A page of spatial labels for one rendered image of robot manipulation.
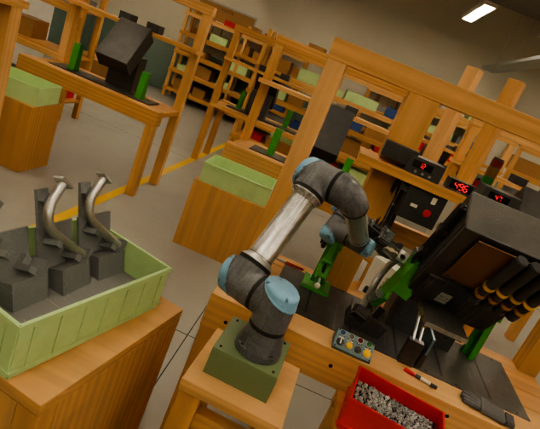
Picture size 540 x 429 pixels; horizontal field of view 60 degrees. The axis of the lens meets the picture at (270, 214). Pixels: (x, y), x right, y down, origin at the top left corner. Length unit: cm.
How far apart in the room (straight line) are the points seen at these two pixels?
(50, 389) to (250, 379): 54
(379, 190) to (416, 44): 981
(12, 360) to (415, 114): 173
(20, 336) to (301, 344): 95
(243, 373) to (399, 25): 1090
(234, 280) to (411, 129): 112
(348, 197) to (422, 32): 1055
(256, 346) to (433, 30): 1095
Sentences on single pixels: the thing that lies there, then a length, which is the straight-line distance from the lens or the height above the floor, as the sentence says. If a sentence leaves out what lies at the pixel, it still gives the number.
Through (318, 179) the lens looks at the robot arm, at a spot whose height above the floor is 147.
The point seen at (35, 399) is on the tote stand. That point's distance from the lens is 139.
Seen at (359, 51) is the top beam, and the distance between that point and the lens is 217.
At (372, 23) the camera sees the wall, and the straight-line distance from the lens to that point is 1187.
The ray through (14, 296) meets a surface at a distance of 153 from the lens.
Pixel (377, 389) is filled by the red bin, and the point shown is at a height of 87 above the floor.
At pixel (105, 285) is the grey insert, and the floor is 85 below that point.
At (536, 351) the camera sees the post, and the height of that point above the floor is 101.
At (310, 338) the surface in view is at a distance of 179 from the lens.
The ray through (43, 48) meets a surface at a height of 81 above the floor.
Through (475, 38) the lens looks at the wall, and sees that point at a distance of 1214.
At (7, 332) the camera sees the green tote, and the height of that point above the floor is 92.
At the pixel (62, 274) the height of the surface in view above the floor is 92.
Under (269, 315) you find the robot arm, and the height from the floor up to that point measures 110.
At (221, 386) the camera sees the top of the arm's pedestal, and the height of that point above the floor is 85.
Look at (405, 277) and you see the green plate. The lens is 192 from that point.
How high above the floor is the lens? 176
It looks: 17 degrees down
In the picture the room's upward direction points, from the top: 23 degrees clockwise
